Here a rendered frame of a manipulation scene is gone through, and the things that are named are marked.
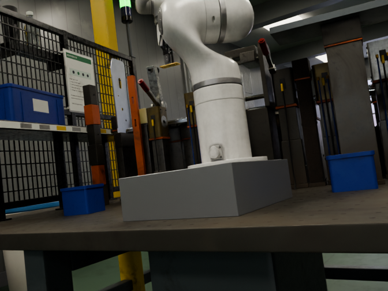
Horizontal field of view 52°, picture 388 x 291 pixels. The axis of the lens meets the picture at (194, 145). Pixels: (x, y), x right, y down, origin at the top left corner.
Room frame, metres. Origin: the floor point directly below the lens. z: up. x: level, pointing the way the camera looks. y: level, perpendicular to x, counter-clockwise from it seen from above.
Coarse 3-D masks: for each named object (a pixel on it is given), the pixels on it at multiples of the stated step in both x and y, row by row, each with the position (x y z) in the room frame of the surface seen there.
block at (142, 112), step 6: (144, 108) 1.57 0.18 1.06; (144, 114) 1.57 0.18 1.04; (144, 120) 1.58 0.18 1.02; (144, 126) 1.58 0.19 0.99; (144, 132) 1.58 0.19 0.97; (144, 138) 1.58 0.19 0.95; (144, 144) 1.58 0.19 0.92; (150, 144) 1.59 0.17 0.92; (144, 150) 1.59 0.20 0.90; (150, 150) 1.58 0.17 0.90; (144, 156) 1.59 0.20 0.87; (150, 156) 1.58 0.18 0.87; (150, 162) 1.58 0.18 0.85; (150, 168) 1.58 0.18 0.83
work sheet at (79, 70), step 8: (64, 48) 1.89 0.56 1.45; (64, 56) 1.89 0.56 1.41; (72, 56) 1.94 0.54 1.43; (80, 56) 2.00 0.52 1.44; (64, 64) 1.88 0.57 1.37; (72, 64) 1.93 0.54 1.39; (80, 64) 1.99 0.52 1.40; (88, 64) 2.05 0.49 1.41; (72, 72) 1.93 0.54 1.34; (80, 72) 1.98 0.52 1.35; (88, 72) 2.05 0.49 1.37; (72, 80) 1.92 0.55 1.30; (80, 80) 1.98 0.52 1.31; (88, 80) 2.04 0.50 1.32; (72, 88) 1.92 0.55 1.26; (80, 88) 1.97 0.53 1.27; (72, 96) 1.91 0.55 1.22; (80, 96) 1.97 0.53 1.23; (72, 104) 1.91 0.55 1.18; (80, 104) 1.96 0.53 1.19; (80, 112) 1.96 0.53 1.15
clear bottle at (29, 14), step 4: (28, 12) 1.83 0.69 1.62; (32, 12) 1.84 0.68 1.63; (28, 16) 1.83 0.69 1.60; (32, 16) 1.84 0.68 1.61; (24, 24) 1.82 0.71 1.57; (24, 28) 1.82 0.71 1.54; (28, 28) 1.81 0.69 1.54; (32, 28) 1.81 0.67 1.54; (36, 28) 1.83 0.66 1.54; (24, 32) 1.82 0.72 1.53; (32, 32) 1.81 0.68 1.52; (36, 32) 1.83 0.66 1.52; (28, 36) 1.81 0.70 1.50
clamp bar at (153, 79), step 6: (150, 66) 1.52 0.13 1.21; (156, 66) 1.53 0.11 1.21; (150, 72) 1.52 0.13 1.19; (156, 72) 1.52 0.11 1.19; (150, 78) 1.53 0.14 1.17; (156, 78) 1.52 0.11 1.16; (150, 84) 1.53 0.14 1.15; (156, 84) 1.52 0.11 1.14; (156, 90) 1.53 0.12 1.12; (156, 96) 1.53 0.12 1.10; (162, 96) 1.55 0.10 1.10
